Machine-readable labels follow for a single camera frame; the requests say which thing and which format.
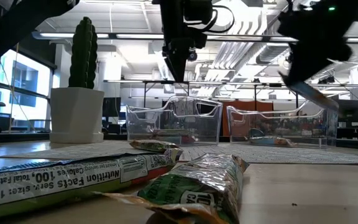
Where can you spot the black dome ceiling camera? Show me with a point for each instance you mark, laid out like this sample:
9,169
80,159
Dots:
193,56

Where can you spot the granola bar green foil wrapper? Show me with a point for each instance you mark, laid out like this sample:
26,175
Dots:
204,180

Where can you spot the tall green cactus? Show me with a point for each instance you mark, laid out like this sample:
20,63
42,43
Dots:
82,53

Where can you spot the small black ceiling spotlight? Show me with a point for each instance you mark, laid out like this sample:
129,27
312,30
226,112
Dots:
326,80

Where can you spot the granola bar brown green wrapper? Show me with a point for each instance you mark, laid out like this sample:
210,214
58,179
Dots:
154,145

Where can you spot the granola bar nutrition facts wrapper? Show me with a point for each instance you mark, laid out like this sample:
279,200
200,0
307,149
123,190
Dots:
57,183

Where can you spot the white plant pot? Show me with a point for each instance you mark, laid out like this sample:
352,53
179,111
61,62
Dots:
76,115

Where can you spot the black metal frame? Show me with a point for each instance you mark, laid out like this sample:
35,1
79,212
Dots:
228,82

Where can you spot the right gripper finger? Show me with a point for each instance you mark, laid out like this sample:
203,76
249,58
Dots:
303,67

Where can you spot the overhead light bar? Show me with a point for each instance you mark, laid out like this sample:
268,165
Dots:
129,36

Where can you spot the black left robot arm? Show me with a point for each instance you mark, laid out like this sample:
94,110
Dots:
17,25

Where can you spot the orange partition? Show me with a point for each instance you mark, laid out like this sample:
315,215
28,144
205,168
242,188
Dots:
247,105

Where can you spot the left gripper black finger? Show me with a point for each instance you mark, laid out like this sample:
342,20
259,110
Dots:
178,68

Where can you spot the clear plastic bin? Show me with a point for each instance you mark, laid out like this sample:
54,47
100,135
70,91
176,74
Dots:
291,127
179,124

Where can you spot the black monitor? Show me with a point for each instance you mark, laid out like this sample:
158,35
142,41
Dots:
351,109
111,107

